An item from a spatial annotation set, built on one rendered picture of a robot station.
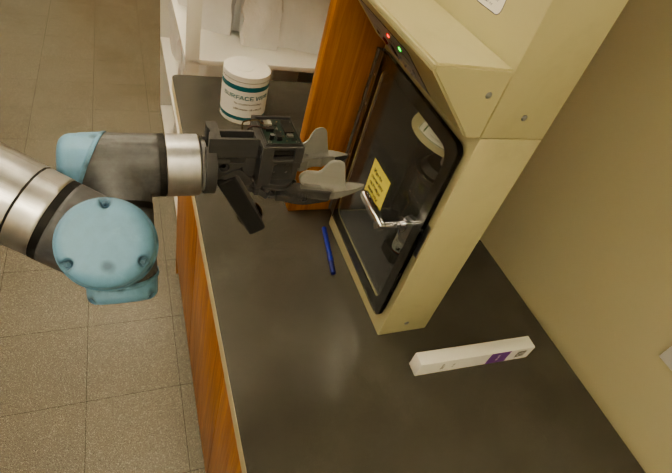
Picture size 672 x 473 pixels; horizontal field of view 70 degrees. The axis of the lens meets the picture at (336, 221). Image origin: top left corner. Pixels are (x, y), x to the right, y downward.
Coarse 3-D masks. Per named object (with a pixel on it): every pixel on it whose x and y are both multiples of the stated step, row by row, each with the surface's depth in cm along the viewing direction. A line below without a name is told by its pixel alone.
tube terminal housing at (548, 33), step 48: (528, 0) 56; (576, 0) 54; (624, 0) 56; (528, 48) 57; (576, 48) 59; (528, 96) 62; (480, 144) 66; (528, 144) 69; (480, 192) 73; (336, 240) 112; (432, 240) 78; (432, 288) 89
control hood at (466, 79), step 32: (384, 0) 66; (416, 0) 70; (416, 32) 60; (448, 32) 63; (416, 64) 63; (448, 64) 55; (480, 64) 57; (448, 96) 58; (480, 96) 59; (480, 128) 63
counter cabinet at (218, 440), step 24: (192, 216) 143; (192, 240) 146; (192, 264) 149; (192, 288) 153; (192, 312) 157; (192, 336) 161; (216, 336) 112; (192, 360) 165; (216, 360) 114; (216, 384) 116; (216, 408) 118; (216, 432) 120; (216, 456) 122
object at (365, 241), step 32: (384, 64) 85; (384, 96) 85; (416, 96) 76; (384, 128) 86; (416, 128) 76; (448, 128) 69; (352, 160) 99; (384, 160) 86; (416, 160) 76; (448, 160) 69; (416, 192) 77; (352, 224) 100; (416, 224) 77; (352, 256) 101; (384, 256) 88; (384, 288) 88
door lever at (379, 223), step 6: (366, 192) 84; (366, 198) 83; (372, 198) 83; (366, 204) 83; (372, 204) 82; (372, 210) 81; (378, 210) 81; (372, 216) 81; (378, 216) 80; (402, 216) 81; (378, 222) 79; (384, 222) 79; (390, 222) 80; (396, 222) 80; (402, 222) 81; (378, 228) 79; (384, 228) 79; (402, 228) 81
